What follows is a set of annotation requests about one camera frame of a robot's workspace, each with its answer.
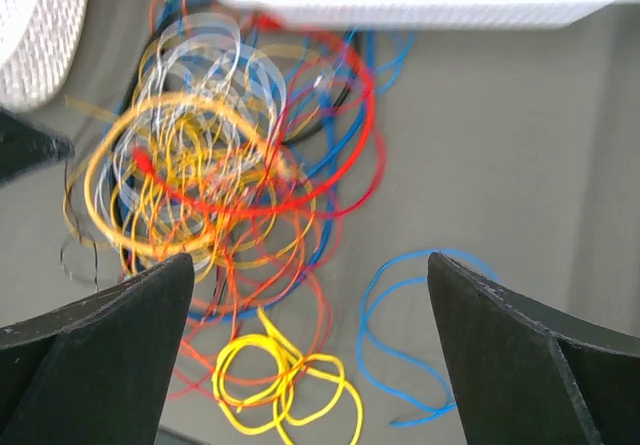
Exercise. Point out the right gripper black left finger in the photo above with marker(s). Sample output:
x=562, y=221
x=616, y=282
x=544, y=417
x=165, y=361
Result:
x=97, y=371

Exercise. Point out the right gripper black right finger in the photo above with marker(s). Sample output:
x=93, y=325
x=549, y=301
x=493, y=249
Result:
x=523, y=372

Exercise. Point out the white oval perforated basket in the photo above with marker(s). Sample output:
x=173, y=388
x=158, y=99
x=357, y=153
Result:
x=39, y=39

